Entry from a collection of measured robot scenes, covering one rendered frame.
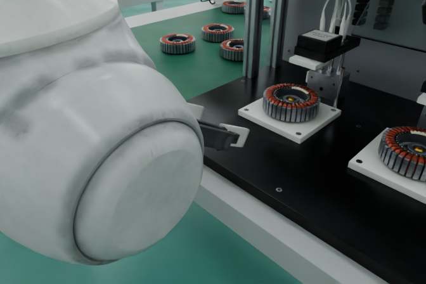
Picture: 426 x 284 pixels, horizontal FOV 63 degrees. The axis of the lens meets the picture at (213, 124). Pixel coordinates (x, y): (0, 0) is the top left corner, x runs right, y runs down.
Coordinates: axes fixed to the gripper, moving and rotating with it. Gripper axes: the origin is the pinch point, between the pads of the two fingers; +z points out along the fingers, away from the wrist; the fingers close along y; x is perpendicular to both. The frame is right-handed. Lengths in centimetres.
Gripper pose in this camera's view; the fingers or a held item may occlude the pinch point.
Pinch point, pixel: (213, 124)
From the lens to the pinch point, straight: 55.1
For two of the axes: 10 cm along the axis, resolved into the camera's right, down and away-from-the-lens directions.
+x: 3.6, -9.2, -1.5
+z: 6.2, 1.1, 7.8
